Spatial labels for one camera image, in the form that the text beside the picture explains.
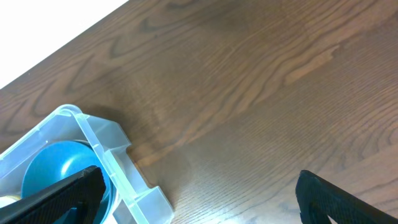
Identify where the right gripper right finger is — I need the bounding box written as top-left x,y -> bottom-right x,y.
295,170 -> 397,224

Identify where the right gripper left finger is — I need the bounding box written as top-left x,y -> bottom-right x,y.
1,166 -> 106,223

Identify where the dark blue bowl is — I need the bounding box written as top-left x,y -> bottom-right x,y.
21,141 -> 111,223

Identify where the clear plastic storage container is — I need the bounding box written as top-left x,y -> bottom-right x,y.
1,105 -> 174,223

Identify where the white small bowl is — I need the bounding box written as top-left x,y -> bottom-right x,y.
0,195 -> 21,208

